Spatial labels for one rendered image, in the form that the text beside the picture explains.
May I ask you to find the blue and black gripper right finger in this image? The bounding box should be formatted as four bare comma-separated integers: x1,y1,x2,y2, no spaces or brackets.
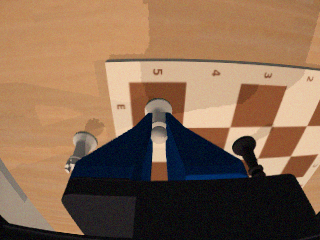
165,113,249,180

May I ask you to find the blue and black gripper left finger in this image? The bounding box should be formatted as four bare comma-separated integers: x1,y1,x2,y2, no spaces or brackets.
69,113,153,181

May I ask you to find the white pawn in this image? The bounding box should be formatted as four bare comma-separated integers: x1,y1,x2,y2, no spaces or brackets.
145,98,172,144

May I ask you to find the black chess piece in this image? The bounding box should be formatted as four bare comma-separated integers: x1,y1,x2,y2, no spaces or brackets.
232,136,266,177

